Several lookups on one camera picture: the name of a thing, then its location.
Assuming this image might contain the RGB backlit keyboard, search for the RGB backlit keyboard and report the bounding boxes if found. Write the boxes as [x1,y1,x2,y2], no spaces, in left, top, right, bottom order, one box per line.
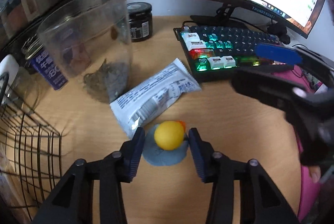
[173,25,293,83]

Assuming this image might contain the black wire basket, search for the black wire basket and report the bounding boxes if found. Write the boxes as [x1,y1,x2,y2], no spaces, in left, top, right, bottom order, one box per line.
[1,72,62,223]

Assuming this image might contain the clear plastic jar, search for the clear plastic jar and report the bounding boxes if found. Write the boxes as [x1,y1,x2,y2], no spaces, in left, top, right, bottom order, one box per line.
[37,0,133,104]

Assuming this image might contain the white round container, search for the white round container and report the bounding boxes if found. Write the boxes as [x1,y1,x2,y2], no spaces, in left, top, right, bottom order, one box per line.
[1,54,19,105]

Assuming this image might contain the black lidded jar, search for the black lidded jar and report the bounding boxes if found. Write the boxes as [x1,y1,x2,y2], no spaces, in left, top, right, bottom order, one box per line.
[127,2,153,43]

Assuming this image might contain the person's right hand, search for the person's right hand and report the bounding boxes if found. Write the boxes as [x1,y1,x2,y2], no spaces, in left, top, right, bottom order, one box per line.
[308,166,321,183]

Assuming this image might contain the blue milk carton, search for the blue milk carton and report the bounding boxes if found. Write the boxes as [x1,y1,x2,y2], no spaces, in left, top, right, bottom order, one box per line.
[22,35,67,91]

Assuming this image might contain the pink desk mat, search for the pink desk mat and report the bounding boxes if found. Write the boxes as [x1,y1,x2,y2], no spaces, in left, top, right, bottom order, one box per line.
[274,65,320,222]

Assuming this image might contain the white blue snack packet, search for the white blue snack packet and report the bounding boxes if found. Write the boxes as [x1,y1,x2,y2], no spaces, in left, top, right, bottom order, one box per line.
[110,58,201,139]

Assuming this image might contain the yellow rubber duck toy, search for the yellow rubber duck toy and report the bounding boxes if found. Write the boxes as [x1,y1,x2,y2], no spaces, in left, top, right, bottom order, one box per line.
[143,120,189,166]

